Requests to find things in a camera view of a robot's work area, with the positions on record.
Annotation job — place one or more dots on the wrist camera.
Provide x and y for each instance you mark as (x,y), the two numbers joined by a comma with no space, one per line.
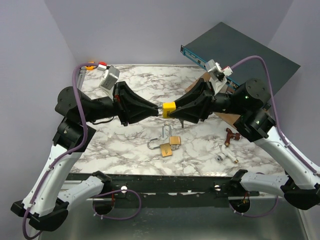
(109,77)
(216,72)

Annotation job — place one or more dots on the blue network switch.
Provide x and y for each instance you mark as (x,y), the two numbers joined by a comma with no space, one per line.
(228,46)

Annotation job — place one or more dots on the orange tape measure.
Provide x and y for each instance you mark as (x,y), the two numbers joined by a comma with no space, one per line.
(91,66)

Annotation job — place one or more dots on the yellow padlock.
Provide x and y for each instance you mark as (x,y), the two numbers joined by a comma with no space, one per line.
(167,109)

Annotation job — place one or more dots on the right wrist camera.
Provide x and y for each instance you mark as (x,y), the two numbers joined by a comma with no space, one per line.
(216,72)

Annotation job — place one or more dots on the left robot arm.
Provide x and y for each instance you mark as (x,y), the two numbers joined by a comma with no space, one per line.
(45,208)

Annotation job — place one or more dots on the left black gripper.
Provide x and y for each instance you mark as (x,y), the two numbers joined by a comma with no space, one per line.
(129,106)

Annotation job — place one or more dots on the small silver ring part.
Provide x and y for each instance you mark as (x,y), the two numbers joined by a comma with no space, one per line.
(219,158)

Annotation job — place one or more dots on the black mounting rail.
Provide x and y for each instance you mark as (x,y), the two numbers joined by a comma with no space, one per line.
(156,191)

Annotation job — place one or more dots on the open brass padlock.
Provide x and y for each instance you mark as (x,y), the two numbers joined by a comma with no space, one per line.
(165,148)

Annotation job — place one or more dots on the long shackle brass padlock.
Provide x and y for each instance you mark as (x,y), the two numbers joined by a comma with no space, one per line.
(173,140)

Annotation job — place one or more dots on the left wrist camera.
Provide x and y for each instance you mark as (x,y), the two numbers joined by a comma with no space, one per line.
(109,77)

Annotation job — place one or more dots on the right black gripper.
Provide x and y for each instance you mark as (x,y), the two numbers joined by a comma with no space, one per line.
(203,103)

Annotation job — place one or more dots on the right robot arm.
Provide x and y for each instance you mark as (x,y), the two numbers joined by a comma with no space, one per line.
(300,186)

